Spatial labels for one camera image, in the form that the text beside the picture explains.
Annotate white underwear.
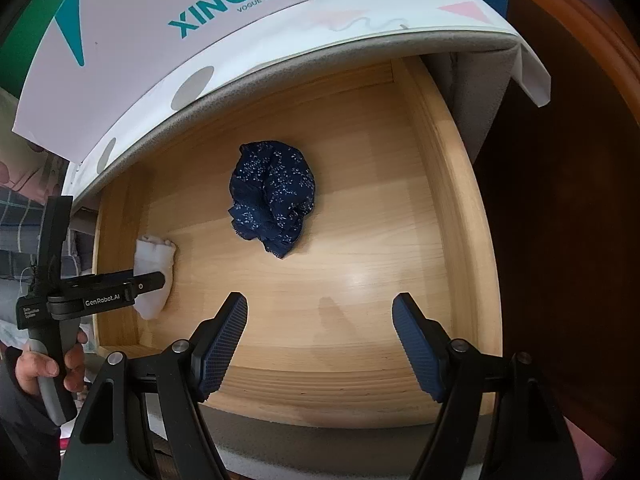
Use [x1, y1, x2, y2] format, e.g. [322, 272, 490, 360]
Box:
[132, 234, 177, 321]

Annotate person's left hand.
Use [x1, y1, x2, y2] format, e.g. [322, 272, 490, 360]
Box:
[15, 342, 88, 396]

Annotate green foam mat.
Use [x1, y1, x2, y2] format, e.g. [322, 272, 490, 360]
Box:
[0, 0, 83, 91]

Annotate pink patterned cushion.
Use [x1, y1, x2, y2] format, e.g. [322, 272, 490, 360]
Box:
[0, 90, 71, 196]

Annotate white cardboard box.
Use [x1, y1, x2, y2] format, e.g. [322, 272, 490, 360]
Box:
[11, 0, 313, 163]

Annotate brown wooden furniture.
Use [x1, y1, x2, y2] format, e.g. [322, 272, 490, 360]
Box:
[472, 0, 640, 461]

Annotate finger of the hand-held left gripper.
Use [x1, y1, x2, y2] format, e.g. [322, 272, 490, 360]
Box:
[130, 271, 167, 298]

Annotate plaid cloth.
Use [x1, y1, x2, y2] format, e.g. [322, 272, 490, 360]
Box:
[0, 195, 51, 281]

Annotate wooden drawer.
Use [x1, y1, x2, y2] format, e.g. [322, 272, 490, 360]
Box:
[92, 57, 503, 431]

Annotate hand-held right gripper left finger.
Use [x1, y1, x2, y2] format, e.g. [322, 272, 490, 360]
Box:
[60, 291, 249, 480]

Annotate navy lace underwear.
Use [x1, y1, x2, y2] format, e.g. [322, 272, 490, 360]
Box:
[228, 140, 317, 260]

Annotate person's left forearm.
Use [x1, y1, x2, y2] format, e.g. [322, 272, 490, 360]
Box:
[0, 345, 63, 480]

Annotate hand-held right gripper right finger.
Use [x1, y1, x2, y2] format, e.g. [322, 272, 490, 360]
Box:
[391, 292, 583, 480]

